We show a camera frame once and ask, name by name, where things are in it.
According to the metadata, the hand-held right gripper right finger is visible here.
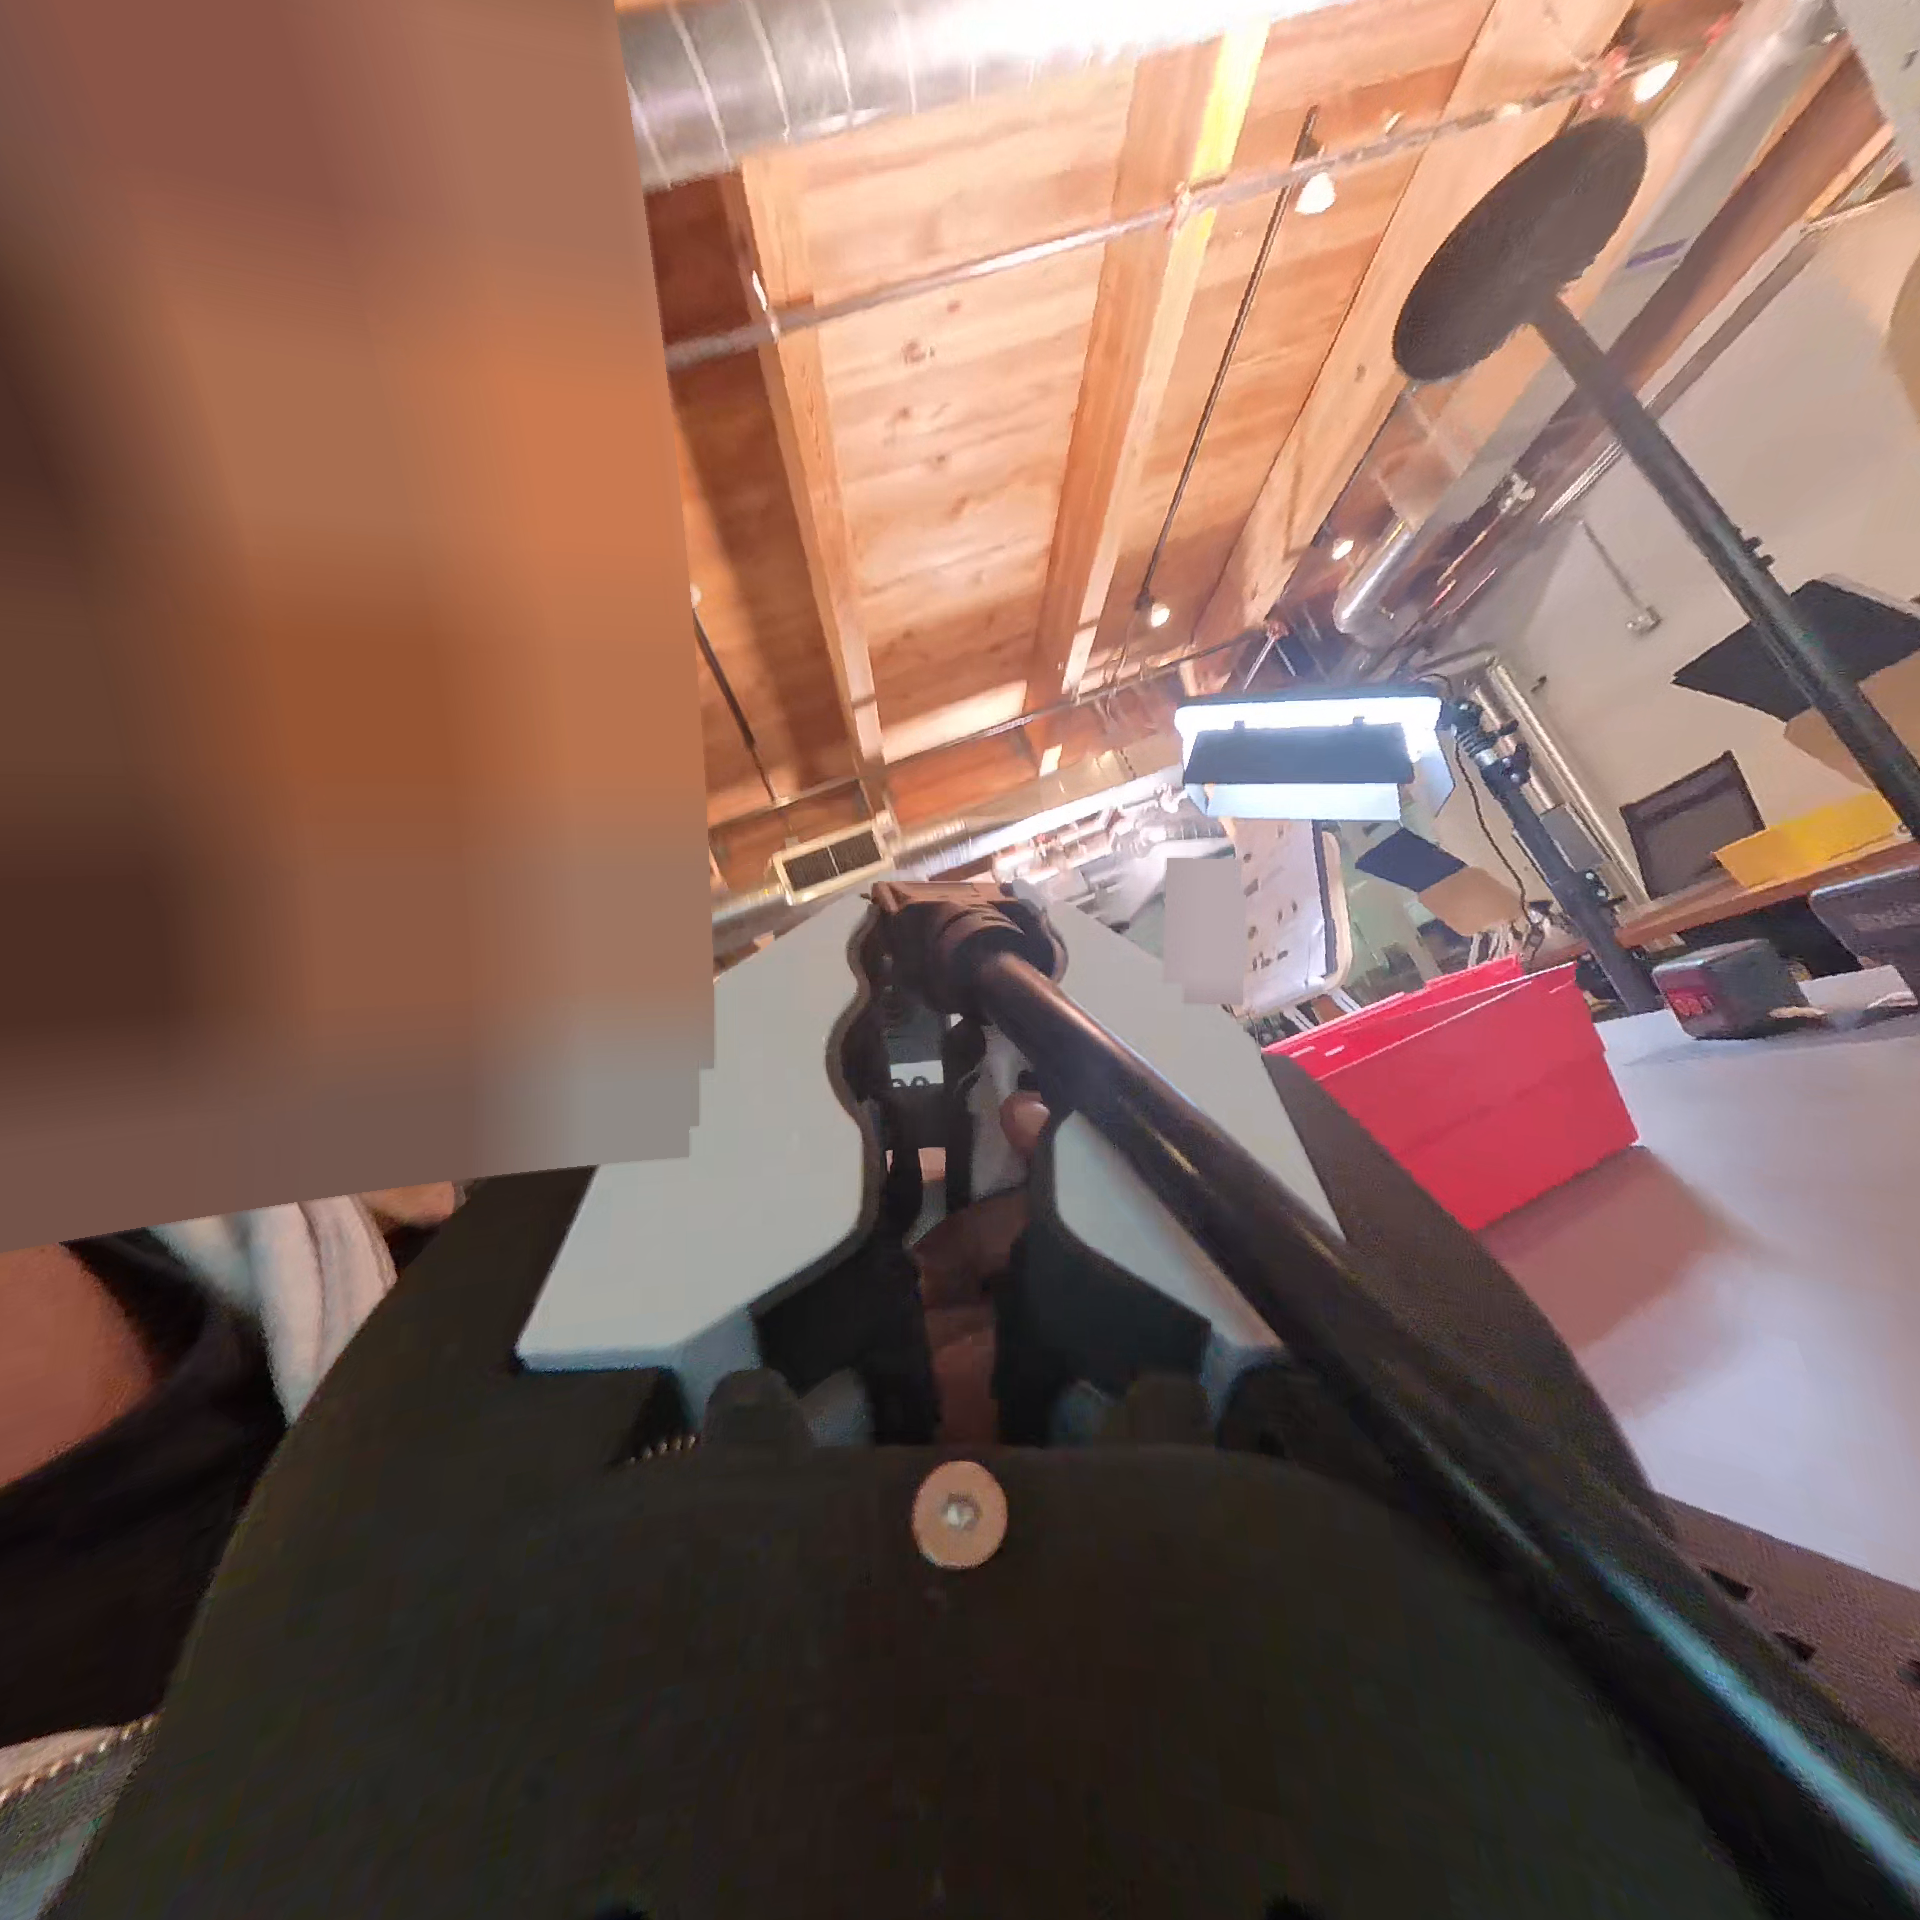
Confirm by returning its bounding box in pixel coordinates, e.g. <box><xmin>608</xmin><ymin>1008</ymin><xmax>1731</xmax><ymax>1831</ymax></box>
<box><xmin>983</xmin><ymin>897</ymin><xmax>1347</xmax><ymax>1403</ymax></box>

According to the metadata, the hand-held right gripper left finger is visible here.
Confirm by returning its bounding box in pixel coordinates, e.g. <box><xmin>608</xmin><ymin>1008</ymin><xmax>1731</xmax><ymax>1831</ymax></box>
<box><xmin>515</xmin><ymin>897</ymin><xmax>922</xmax><ymax>1373</ymax></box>

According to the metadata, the black power cord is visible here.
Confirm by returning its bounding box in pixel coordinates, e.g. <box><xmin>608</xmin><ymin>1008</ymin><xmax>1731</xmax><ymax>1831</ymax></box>
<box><xmin>863</xmin><ymin>883</ymin><xmax>1920</xmax><ymax>1920</ymax></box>

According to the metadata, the red plastic bin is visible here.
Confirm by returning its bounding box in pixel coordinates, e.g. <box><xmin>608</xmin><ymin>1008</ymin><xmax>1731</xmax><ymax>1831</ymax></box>
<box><xmin>1265</xmin><ymin>961</ymin><xmax>1641</xmax><ymax>1234</ymax></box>

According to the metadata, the black power strip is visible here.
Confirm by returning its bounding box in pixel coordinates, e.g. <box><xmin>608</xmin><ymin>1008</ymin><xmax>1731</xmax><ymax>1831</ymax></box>
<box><xmin>1641</xmin><ymin>1492</ymin><xmax>1920</xmax><ymax>1824</ymax></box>

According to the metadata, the person's left hand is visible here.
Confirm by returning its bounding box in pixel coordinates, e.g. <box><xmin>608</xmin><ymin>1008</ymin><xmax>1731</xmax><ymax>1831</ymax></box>
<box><xmin>914</xmin><ymin>1093</ymin><xmax>1056</xmax><ymax>1445</ymax></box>

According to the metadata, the panel light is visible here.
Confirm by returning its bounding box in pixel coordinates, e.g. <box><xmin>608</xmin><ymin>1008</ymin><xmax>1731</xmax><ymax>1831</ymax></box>
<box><xmin>1175</xmin><ymin>681</ymin><xmax>1455</xmax><ymax>827</ymax></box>

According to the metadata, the black light stand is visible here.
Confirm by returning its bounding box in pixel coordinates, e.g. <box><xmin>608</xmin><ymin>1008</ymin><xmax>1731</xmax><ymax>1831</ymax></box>
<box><xmin>1441</xmin><ymin>690</ymin><xmax>1667</xmax><ymax>1016</ymax></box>

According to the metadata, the grey timer device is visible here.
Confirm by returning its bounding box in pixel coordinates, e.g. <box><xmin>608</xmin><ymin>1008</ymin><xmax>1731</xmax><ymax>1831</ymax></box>
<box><xmin>1809</xmin><ymin>867</ymin><xmax>1920</xmax><ymax>981</ymax></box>
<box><xmin>1652</xmin><ymin>943</ymin><xmax>1814</xmax><ymax>1041</ymax></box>

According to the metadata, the yellow box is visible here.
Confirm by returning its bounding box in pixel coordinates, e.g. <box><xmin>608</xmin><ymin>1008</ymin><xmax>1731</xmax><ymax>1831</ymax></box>
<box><xmin>1713</xmin><ymin>792</ymin><xmax>1912</xmax><ymax>889</ymax></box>

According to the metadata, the black disc on pole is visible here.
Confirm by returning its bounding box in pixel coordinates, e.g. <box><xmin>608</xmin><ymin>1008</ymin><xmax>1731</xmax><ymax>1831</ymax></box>
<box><xmin>1392</xmin><ymin>116</ymin><xmax>1920</xmax><ymax>841</ymax></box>

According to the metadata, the silver air duct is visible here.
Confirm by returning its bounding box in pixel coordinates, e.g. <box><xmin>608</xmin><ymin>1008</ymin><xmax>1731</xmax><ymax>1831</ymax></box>
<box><xmin>622</xmin><ymin>0</ymin><xmax>1354</xmax><ymax>189</ymax></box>

